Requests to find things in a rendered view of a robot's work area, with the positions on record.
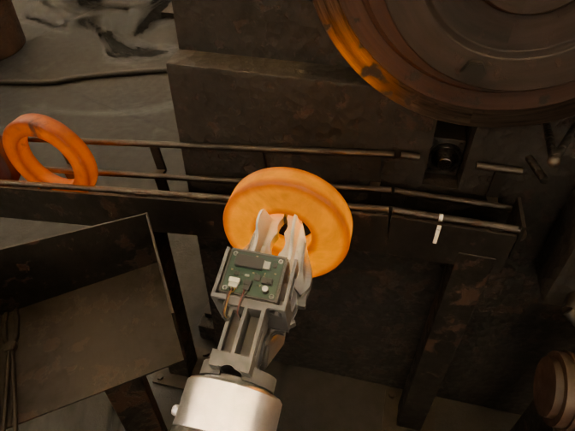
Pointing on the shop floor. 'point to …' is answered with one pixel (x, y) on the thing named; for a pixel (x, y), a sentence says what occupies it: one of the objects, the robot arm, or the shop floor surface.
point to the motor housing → (551, 395)
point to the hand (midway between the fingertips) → (287, 215)
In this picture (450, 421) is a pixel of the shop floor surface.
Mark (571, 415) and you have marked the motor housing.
